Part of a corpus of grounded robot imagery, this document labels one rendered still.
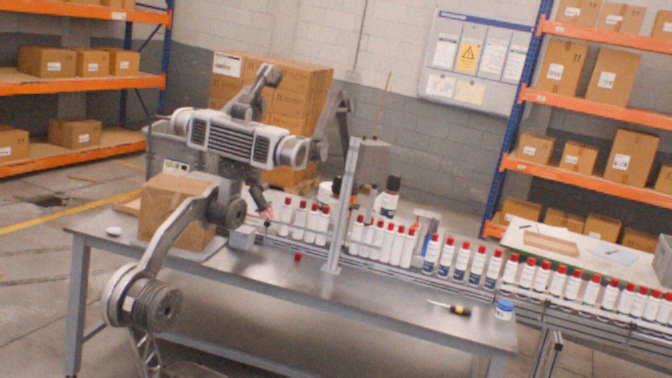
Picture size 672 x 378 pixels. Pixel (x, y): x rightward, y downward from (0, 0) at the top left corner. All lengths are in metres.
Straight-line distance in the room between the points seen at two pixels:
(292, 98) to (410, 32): 1.82
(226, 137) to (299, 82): 3.87
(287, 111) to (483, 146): 2.35
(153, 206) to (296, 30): 5.33
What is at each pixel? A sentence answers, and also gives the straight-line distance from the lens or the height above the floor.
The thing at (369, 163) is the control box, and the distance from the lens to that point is 2.81.
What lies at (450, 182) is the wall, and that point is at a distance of 7.46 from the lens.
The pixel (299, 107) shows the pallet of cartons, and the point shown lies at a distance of 6.36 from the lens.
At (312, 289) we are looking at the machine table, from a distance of 2.76.
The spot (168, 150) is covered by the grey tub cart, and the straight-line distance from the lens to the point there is 5.33.
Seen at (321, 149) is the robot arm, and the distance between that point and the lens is 2.59.
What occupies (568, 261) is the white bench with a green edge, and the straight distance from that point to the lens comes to 4.09.
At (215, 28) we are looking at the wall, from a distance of 8.57.
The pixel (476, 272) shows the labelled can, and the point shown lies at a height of 0.96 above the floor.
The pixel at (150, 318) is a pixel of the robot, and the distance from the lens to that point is 2.30.
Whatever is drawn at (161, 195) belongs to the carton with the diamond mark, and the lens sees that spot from 2.89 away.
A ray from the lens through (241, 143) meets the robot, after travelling 2.48.
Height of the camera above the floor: 2.02
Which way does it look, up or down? 16 degrees down
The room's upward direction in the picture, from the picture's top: 11 degrees clockwise
